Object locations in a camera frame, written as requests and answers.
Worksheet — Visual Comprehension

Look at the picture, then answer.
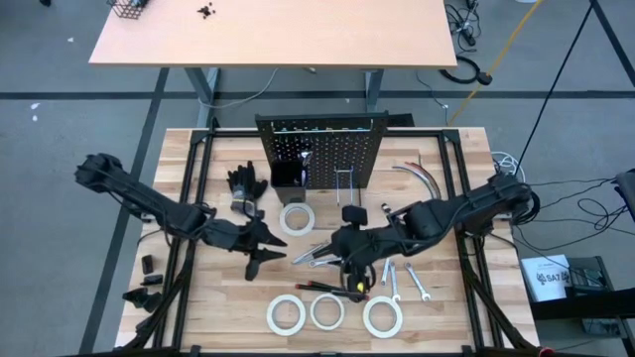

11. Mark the black pegboard bin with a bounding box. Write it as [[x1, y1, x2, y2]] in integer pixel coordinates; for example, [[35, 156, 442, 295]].
[[270, 159, 308, 205]]

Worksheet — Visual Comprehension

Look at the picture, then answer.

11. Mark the black metal pegboard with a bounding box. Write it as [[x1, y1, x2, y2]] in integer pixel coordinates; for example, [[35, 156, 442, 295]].
[[254, 111, 416, 192]]

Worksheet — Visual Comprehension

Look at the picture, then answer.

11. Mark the black camera stand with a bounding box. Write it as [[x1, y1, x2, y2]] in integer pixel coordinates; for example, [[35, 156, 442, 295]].
[[510, 0, 635, 184]]

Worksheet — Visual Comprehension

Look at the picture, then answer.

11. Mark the black grey work glove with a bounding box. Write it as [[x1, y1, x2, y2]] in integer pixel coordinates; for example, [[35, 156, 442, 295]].
[[225, 161, 270, 218]]

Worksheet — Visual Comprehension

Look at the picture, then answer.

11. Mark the black red-capped screwdriver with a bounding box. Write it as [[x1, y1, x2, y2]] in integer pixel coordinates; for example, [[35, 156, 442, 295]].
[[308, 280, 370, 301], [295, 283, 348, 297], [293, 250, 332, 268]]

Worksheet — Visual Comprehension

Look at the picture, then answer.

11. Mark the multicoloured cable bundle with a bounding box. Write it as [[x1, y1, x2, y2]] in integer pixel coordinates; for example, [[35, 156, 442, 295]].
[[380, 161, 444, 214]]

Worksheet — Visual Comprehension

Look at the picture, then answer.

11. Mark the wire double pegboard hook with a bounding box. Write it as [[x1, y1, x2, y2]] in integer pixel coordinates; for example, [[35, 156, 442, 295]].
[[334, 166, 359, 205]]

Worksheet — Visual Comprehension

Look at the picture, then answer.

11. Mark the black wire basket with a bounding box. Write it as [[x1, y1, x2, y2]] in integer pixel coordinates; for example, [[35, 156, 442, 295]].
[[106, 0, 150, 21]]

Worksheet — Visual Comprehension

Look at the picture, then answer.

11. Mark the black floor cable tangle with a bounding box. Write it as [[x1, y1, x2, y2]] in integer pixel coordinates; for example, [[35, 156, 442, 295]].
[[444, 0, 483, 51]]

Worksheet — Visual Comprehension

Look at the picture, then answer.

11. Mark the white masking tape roll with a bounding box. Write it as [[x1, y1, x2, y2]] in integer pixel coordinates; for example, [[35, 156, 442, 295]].
[[361, 295, 404, 340], [278, 200, 317, 238], [309, 292, 346, 332], [265, 293, 308, 337]]

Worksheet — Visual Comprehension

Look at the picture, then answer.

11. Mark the black aluminium table frame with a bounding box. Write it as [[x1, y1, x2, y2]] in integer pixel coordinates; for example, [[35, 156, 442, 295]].
[[116, 116, 542, 357]]

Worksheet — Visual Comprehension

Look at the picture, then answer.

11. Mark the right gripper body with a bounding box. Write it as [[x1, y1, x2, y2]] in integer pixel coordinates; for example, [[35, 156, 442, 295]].
[[328, 204, 382, 303]]

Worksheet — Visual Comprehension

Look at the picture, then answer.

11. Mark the black equipment cart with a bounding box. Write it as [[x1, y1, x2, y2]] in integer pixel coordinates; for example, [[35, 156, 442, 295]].
[[525, 255, 635, 341]]

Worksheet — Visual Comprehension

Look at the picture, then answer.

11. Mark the white cable coil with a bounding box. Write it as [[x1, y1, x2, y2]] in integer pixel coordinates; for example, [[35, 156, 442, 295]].
[[490, 150, 522, 175]]

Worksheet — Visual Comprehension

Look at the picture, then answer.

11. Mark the silver telescopic pickup tool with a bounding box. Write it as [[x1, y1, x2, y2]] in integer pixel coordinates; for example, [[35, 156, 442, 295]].
[[291, 241, 332, 266]]

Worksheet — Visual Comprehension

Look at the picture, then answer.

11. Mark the black cable coil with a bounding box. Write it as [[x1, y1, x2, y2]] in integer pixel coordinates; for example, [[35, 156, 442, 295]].
[[438, 54, 494, 86]]

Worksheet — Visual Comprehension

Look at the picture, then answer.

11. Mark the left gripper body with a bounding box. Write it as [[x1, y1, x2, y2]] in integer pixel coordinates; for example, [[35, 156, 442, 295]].
[[202, 216, 264, 283]]

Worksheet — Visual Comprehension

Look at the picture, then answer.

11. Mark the tan office desk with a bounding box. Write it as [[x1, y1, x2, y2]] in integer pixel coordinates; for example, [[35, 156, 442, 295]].
[[87, 0, 458, 129]]

